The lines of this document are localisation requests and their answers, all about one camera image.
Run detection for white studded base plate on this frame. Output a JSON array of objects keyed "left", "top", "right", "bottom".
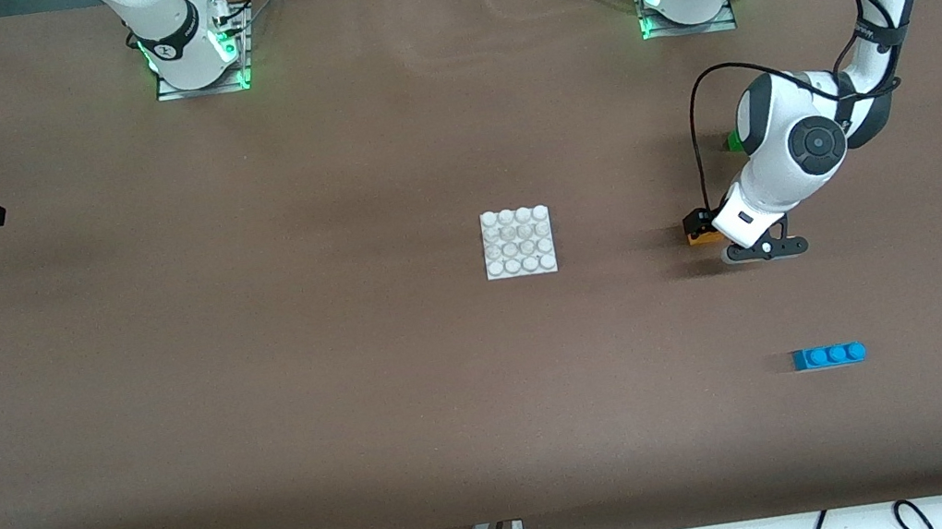
[{"left": 477, "top": 202, "right": 560, "bottom": 283}]

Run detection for blue three-stud block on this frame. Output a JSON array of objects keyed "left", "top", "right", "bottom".
[{"left": 791, "top": 339, "right": 868, "bottom": 373}]

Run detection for brown table cover sheet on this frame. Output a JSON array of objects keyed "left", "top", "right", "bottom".
[{"left": 0, "top": 0, "right": 942, "bottom": 529}]

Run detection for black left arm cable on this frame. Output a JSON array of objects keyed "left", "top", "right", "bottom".
[{"left": 671, "top": 0, "right": 922, "bottom": 217}]

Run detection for arched black floor cable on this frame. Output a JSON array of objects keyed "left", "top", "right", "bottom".
[{"left": 891, "top": 495, "right": 939, "bottom": 529}]

